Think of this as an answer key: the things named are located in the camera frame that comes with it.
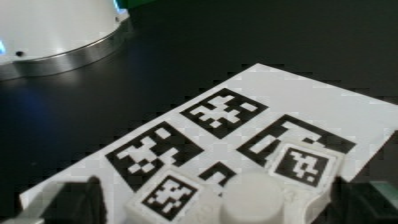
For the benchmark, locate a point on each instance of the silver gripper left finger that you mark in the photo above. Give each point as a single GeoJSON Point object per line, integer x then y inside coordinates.
{"type": "Point", "coordinates": [68, 204]}

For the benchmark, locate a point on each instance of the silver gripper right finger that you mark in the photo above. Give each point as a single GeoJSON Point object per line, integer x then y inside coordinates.
{"type": "Point", "coordinates": [364, 202]}

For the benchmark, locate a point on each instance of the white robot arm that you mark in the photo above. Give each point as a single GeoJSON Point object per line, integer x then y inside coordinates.
{"type": "Point", "coordinates": [107, 60]}

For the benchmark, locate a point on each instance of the white marker sheet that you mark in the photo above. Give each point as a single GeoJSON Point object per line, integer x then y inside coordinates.
{"type": "Point", "coordinates": [213, 137]}

